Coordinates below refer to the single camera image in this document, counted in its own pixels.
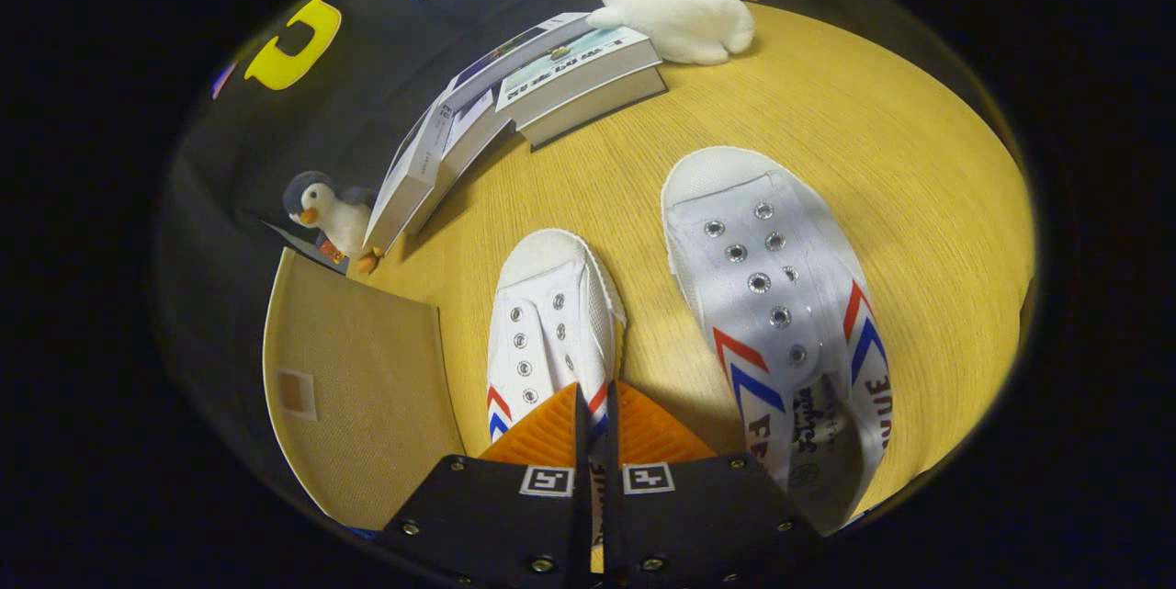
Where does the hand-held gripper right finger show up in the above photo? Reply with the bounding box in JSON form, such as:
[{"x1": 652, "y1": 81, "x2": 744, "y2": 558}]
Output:
[{"x1": 602, "y1": 379, "x2": 823, "y2": 589}]

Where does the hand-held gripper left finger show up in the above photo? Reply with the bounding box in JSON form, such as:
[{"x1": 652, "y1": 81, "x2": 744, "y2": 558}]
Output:
[{"x1": 375, "y1": 380, "x2": 591, "y2": 589}]

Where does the white sneaker shoe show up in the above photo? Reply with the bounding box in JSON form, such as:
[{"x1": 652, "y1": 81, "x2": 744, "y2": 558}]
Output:
[
  {"x1": 661, "y1": 146, "x2": 894, "y2": 537},
  {"x1": 485, "y1": 229, "x2": 628, "y2": 572}
]

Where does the beige fabric storage box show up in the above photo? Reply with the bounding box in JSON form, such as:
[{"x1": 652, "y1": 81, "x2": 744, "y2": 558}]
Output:
[{"x1": 263, "y1": 247, "x2": 467, "y2": 532}]

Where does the plain white book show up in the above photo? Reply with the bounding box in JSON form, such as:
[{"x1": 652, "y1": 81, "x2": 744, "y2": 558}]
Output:
[{"x1": 404, "y1": 84, "x2": 515, "y2": 236}]

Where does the dark thin book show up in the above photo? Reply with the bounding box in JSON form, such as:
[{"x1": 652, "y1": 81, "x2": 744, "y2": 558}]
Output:
[{"x1": 519, "y1": 67, "x2": 669, "y2": 150}]

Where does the grey penguin plush toy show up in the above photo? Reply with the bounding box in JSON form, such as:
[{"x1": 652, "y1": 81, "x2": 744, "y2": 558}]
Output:
[{"x1": 282, "y1": 170, "x2": 385, "y2": 276}]

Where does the book with teal cover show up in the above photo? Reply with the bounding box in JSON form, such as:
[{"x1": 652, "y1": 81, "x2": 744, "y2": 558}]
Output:
[{"x1": 496, "y1": 27, "x2": 662, "y2": 126}]

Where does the white duck plush toy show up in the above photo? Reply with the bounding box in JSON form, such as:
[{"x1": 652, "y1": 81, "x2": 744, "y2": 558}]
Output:
[{"x1": 586, "y1": 0, "x2": 757, "y2": 66}]

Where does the black backdrop cloth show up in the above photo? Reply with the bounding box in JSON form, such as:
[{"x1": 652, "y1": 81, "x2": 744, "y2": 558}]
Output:
[{"x1": 156, "y1": 0, "x2": 800, "y2": 516}]

